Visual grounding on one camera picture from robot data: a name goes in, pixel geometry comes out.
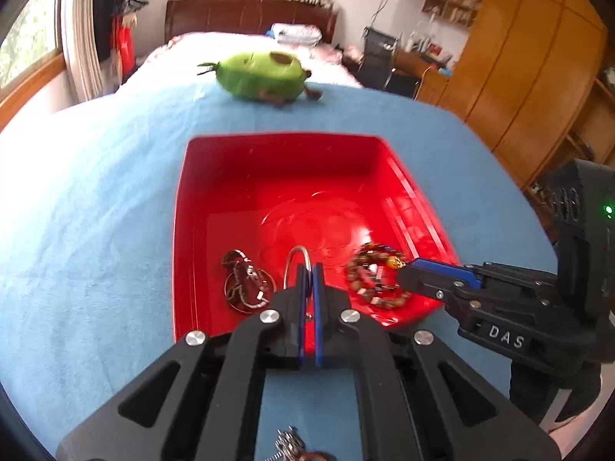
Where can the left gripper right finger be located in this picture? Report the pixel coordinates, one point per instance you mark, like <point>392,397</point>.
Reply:
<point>417,400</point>

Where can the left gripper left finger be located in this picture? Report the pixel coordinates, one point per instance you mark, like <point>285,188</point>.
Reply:
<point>200,400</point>

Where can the wall shelf with items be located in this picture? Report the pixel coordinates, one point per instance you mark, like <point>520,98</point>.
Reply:
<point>461,13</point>

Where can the green avocado plush toy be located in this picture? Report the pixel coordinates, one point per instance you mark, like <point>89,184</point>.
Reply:
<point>276,78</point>

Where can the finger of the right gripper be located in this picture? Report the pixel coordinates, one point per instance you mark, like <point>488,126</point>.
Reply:
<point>500,280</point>
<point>489,320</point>

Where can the wooden framed window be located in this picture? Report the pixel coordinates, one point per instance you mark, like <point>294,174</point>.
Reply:
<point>30,56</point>

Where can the coat rack with clothes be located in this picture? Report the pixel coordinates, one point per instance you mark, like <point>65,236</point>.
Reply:
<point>113,21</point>

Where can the folded white blue towel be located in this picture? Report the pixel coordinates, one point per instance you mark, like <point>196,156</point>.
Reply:
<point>295,34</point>

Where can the dark wooden headboard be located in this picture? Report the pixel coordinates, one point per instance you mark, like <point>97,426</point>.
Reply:
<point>247,17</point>

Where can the wooden desk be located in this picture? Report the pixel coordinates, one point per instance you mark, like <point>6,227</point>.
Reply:
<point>432,82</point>

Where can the wooden wardrobe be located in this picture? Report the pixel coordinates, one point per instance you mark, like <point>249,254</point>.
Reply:
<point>530,84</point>

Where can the black desk chair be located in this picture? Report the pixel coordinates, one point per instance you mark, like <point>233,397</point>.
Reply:
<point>376,67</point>

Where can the red tin box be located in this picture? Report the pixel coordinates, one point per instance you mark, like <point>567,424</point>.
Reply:
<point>263,194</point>

